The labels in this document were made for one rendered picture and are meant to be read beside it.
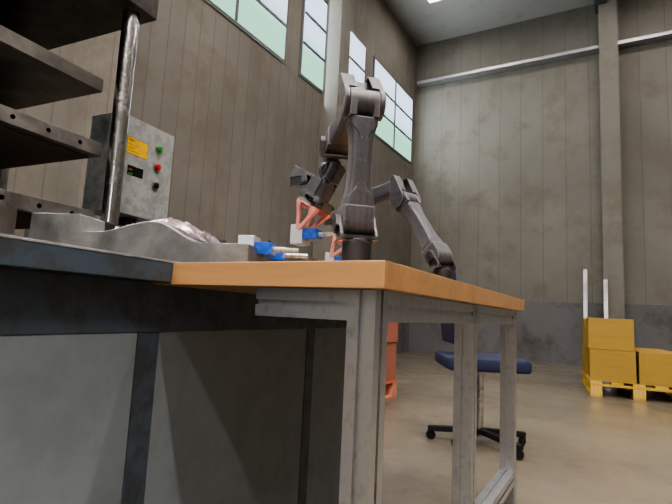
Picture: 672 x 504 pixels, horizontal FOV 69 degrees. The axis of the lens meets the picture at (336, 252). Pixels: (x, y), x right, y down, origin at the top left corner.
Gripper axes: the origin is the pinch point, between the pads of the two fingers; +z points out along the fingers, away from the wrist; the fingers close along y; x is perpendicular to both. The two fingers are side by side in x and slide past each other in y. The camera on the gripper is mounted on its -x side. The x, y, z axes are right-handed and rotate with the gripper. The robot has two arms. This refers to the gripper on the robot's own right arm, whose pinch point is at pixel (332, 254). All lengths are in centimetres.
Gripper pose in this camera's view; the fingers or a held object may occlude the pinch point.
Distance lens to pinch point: 193.6
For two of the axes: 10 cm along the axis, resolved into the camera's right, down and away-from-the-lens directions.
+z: -5.5, 8.4, -0.3
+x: 8.3, 5.5, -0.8
